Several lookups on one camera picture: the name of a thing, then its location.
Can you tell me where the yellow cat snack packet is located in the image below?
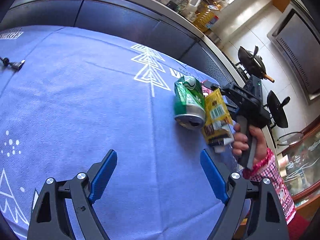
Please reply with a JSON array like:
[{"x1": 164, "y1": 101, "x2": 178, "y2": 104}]
[{"x1": 202, "y1": 89, "x2": 234, "y2": 147}]

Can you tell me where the crushed green beer can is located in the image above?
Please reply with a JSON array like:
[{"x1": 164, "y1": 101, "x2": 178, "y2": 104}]
[{"x1": 174, "y1": 76, "x2": 206, "y2": 130}]

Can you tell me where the pink checkered sleeve forearm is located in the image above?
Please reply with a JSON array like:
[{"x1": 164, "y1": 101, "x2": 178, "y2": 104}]
[{"x1": 242, "y1": 148, "x2": 310, "y2": 239}]

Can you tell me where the person right hand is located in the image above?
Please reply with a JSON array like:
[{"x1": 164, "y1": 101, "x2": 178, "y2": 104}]
[{"x1": 232, "y1": 123, "x2": 267, "y2": 165}]

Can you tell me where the black frying pan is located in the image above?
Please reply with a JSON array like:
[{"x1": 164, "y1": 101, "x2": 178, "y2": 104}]
[{"x1": 267, "y1": 91, "x2": 291, "y2": 128}]

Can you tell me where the glass pan lid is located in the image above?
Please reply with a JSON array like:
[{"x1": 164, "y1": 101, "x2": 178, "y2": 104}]
[{"x1": 276, "y1": 132, "x2": 304, "y2": 146}]

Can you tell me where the range hood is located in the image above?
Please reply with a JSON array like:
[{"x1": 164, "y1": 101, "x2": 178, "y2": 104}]
[{"x1": 267, "y1": 1, "x2": 319, "y2": 105}]

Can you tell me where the yellow cooking oil bottle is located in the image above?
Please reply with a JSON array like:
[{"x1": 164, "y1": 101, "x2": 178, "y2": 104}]
[{"x1": 193, "y1": 3, "x2": 221, "y2": 33}]

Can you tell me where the blue printed tablecloth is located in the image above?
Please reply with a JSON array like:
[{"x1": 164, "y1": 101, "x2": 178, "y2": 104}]
[{"x1": 1, "y1": 26, "x2": 227, "y2": 239}]

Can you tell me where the white plastic jug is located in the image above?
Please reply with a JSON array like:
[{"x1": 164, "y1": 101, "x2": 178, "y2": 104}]
[{"x1": 182, "y1": 0, "x2": 201, "y2": 22}]

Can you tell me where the black wok with handle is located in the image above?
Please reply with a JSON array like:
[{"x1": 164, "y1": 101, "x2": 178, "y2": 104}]
[{"x1": 238, "y1": 46, "x2": 275, "y2": 83}]

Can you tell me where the black charging cable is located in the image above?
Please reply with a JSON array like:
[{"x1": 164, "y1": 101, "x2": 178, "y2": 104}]
[{"x1": 0, "y1": 56, "x2": 26, "y2": 73}]

